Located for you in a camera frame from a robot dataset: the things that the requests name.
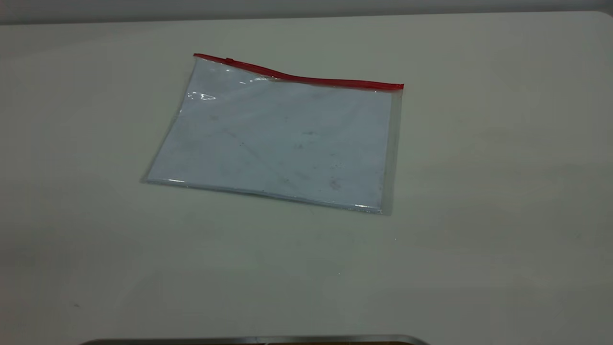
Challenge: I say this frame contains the clear plastic zipper bag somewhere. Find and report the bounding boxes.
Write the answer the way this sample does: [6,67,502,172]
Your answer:
[140,53,405,216]

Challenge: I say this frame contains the white paper sheets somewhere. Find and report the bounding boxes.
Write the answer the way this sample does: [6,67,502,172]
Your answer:
[146,61,394,209]

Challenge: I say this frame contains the grey metal frame edge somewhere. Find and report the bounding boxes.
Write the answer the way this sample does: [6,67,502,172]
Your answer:
[79,334,430,345]

